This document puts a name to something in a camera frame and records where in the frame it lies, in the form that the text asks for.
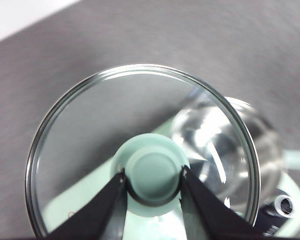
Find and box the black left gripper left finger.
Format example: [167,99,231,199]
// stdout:
[48,167,128,238]

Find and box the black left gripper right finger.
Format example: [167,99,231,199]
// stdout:
[179,165,267,238]

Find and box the glass lid with green knob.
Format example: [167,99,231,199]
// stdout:
[24,63,262,238]

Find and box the silver control knob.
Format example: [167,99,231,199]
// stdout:
[276,194,295,216]

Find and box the green breakfast machine base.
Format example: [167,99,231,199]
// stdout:
[43,119,300,238]

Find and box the green pot with straight handle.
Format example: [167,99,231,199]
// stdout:
[169,96,300,216]

